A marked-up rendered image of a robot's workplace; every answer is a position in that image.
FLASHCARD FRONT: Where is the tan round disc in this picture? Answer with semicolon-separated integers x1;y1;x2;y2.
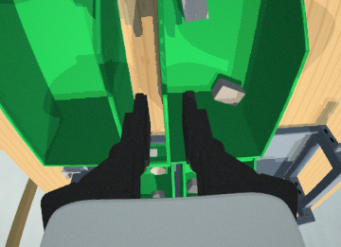
151;167;166;175

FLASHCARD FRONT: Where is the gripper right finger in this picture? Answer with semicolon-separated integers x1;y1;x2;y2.
182;91;298;219

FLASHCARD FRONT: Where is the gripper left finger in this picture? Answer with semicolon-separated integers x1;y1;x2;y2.
41;93;151;230

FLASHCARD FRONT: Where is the green bin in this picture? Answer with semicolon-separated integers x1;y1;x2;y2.
157;0;310;164
180;158;257;197
0;0;135;167
140;144;175;199

